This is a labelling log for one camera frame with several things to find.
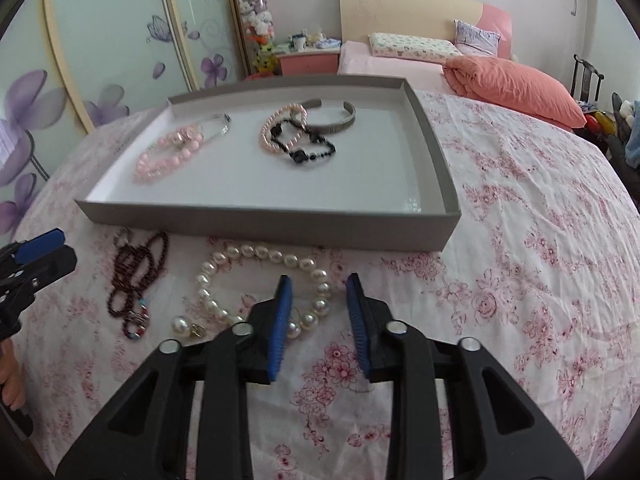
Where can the pearl pendant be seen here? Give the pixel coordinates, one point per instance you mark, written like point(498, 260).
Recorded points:
point(180, 324)

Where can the person's left hand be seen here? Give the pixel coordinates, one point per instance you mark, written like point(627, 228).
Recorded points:
point(10, 375)

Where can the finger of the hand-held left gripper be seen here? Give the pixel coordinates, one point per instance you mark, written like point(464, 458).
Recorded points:
point(40, 246)
point(50, 265)

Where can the floral print pillow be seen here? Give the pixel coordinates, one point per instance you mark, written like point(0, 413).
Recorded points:
point(410, 47)

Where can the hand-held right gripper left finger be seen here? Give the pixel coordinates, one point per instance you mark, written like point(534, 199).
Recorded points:
point(280, 330)

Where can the beige and pink headboard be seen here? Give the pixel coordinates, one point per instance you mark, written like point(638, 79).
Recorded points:
point(400, 7)

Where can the grey chair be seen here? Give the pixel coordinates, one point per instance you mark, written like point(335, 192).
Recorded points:
point(617, 130)

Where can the salmon pink pillow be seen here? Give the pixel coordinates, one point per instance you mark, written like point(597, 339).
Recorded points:
point(515, 87)

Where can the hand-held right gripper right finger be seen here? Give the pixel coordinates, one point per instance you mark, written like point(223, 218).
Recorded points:
point(357, 330)

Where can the lavender cushion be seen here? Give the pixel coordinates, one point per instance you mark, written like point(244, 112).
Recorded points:
point(475, 37)

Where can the blue plush garment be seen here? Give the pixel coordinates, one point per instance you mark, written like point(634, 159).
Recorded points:
point(634, 145)

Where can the thin silver bangle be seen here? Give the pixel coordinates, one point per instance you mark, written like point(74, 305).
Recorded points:
point(220, 130)

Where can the clear tube of plush toys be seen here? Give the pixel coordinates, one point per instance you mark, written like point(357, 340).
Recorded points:
point(257, 20)

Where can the pink nightstand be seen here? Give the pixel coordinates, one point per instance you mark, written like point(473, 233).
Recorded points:
point(305, 62)

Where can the silver cuff bangle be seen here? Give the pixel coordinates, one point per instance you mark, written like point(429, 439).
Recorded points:
point(335, 125)

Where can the flower print sliding wardrobe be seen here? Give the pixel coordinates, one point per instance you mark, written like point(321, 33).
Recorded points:
point(100, 35)

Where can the dark wooden chair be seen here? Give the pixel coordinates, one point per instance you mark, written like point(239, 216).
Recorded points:
point(587, 77)

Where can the grey cardboard box tray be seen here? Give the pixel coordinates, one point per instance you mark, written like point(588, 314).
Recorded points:
point(250, 225)

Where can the pink bed mattress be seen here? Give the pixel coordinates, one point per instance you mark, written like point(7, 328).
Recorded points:
point(370, 62)

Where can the yellow and red toys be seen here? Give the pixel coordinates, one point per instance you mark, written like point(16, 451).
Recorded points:
point(599, 122)

